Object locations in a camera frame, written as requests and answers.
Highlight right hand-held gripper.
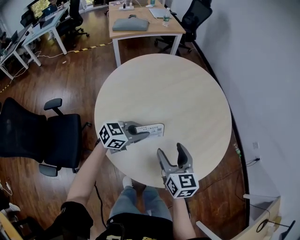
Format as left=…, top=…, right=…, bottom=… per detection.
left=156, top=142, right=200, bottom=199

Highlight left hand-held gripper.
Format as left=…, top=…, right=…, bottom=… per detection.
left=98, top=120, right=151, bottom=155

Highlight white table card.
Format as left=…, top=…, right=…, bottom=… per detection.
left=135, top=122, right=166, bottom=139

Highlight person's left forearm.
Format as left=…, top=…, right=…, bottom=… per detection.
left=66, top=142, right=111, bottom=205

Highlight person's right forearm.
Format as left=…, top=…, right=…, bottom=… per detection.
left=172, top=198, right=196, bottom=240

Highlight round wooden table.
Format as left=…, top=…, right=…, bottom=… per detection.
left=94, top=53, right=233, bottom=188

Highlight person's white shoe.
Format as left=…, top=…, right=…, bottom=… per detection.
left=122, top=176, right=134, bottom=188

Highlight person's blue jeans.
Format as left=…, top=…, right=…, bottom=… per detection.
left=109, top=185, right=173, bottom=222

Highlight green bottle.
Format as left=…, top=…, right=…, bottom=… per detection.
left=232, top=142, right=242, bottom=157

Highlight person's black shirt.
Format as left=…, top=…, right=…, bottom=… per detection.
left=52, top=201, right=218, bottom=240

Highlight light wooden desk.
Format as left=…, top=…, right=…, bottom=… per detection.
left=196, top=195, right=300, bottom=240

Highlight wooden desk with white legs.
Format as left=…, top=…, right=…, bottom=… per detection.
left=108, top=0, right=186, bottom=68

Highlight grey padded pouch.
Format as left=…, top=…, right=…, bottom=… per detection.
left=112, top=17, right=150, bottom=32

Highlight black office chair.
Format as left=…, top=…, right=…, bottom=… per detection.
left=154, top=0, right=213, bottom=56
left=0, top=97, right=91, bottom=178
left=57, top=0, right=90, bottom=43

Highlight clear water bottle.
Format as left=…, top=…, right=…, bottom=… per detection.
left=162, top=7, right=171, bottom=28

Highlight silver closed laptop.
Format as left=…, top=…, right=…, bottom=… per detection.
left=149, top=7, right=172, bottom=19

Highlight grey open laptop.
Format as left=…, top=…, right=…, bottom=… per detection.
left=32, top=16, right=56, bottom=29

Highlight dark laptop with logo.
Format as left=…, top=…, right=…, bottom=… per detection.
left=42, top=4, right=59, bottom=17

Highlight dark grey desk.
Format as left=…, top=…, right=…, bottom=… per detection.
left=0, top=24, right=32, bottom=80

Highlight yellow table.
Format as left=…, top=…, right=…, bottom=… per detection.
left=0, top=210, right=17, bottom=240

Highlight left hand-held gripper cable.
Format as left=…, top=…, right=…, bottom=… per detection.
left=94, top=180, right=109, bottom=229

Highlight black looped cable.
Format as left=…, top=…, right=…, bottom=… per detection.
left=256, top=219, right=296, bottom=233

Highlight white charger with cable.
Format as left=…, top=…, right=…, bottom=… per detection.
left=0, top=180, right=13, bottom=195

